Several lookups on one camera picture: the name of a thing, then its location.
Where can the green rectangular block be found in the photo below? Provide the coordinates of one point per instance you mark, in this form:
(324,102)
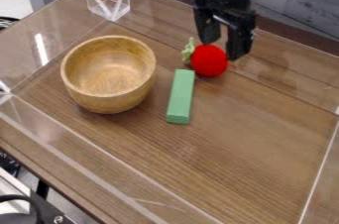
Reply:
(181,98)

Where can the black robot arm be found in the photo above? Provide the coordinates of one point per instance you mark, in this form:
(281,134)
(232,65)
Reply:
(232,13)

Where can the clear acrylic corner bracket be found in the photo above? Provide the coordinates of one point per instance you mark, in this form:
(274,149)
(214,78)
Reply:
(109,9)

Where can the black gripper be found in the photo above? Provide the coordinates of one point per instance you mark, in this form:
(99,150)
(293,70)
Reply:
(230,12)

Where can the wooden bowl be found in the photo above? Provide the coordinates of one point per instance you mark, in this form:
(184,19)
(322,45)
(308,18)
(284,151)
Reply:
(109,73)

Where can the black clamp with cable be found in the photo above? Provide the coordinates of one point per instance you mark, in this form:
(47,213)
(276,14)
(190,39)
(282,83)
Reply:
(37,216)

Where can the clear acrylic enclosure wall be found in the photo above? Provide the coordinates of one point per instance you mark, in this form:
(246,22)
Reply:
(254,161)

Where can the red knitted fruit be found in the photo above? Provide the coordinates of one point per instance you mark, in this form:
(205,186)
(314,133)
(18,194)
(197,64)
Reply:
(208,59)

